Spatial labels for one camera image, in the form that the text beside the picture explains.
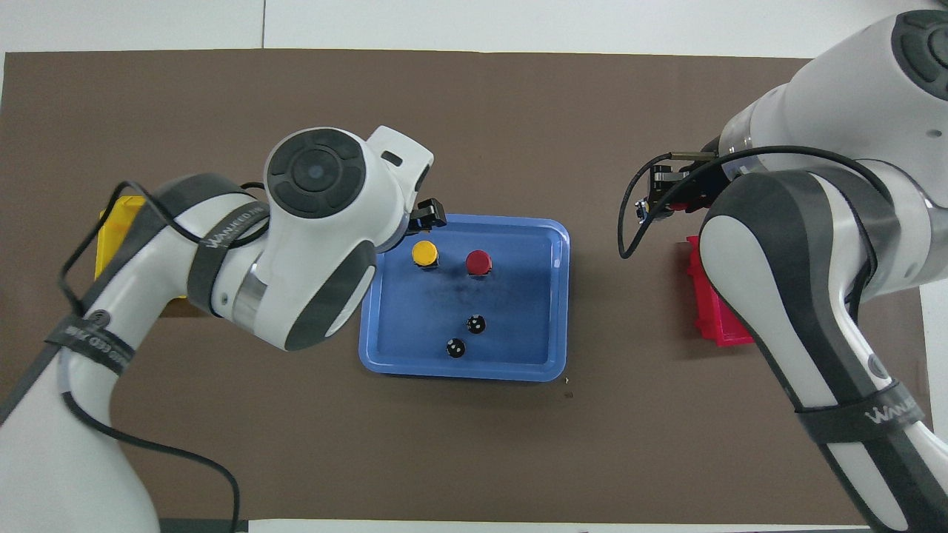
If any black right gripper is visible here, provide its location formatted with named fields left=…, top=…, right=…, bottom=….
left=638, top=159, right=730, bottom=221

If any blue plastic tray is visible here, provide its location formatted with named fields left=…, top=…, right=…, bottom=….
left=358, top=213, right=571, bottom=383

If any red plastic bin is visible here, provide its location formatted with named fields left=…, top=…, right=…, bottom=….
left=687, top=235, right=755, bottom=347

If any brown paper mat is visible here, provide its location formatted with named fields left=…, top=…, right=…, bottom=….
left=0, top=49, right=923, bottom=525

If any yellow plastic bin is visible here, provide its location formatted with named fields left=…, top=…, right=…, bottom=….
left=95, top=196, right=190, bottom=301

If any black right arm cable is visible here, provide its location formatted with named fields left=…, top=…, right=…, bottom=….
left=618, top=145, right=901, bottom=260

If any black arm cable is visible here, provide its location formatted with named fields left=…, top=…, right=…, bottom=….
left=58, top=180, right=269, bottom=533
left=618, top=145, right=901, bottom=260

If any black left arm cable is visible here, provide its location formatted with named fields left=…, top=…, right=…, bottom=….
left=58, top=180, right=269, bottom=533

